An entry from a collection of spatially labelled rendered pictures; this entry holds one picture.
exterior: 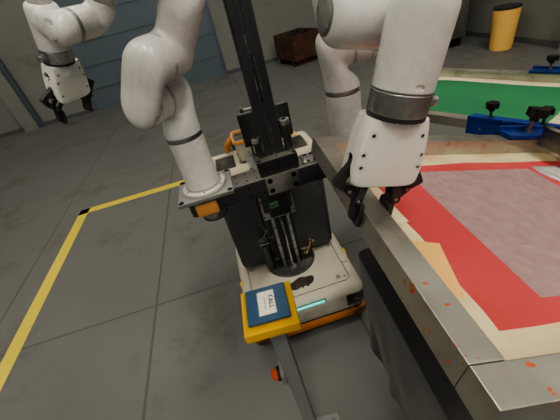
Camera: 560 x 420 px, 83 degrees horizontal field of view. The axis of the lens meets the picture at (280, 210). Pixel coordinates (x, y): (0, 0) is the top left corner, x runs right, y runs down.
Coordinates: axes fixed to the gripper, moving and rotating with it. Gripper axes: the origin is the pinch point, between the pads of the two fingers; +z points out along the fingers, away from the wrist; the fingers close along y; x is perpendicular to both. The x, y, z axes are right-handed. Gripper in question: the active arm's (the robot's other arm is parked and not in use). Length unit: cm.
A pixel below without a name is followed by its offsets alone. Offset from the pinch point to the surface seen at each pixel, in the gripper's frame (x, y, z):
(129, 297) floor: -129, 92, 156
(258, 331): -5.8, 16.1, 35.7
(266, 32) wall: -783, -88, 45
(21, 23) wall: -754, 398, 46
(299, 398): -9, 2, 78
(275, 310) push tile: -8.7, 12.0, 32.8
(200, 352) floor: -70, 40, 141
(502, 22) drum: -432, -383, -13
